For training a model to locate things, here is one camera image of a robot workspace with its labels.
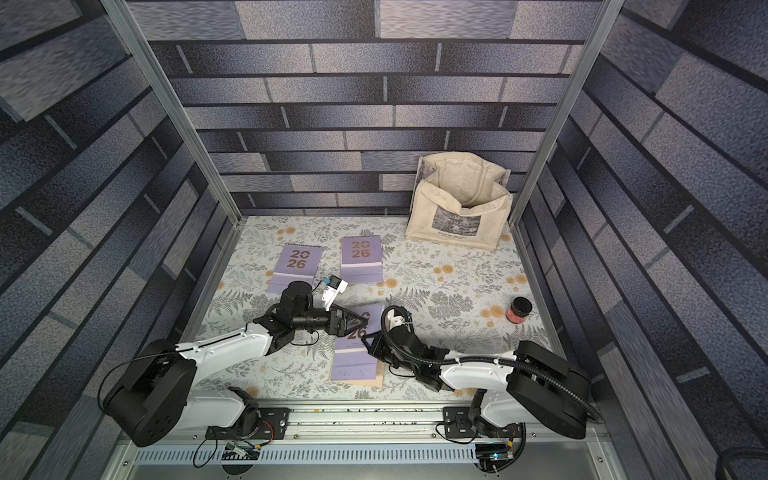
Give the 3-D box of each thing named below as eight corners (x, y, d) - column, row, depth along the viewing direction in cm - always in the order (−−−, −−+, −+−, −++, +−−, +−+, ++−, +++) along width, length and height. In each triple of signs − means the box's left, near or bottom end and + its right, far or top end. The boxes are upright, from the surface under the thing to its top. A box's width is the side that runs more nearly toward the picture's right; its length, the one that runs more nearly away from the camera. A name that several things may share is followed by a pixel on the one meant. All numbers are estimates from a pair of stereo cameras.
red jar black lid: (506, 324, 93) (515, 313, 87) (502, 308, 97) (510, 296, 90) (524, 324, 93) (534, 313, 87) (519, 309, 97) (528, 296, 90)
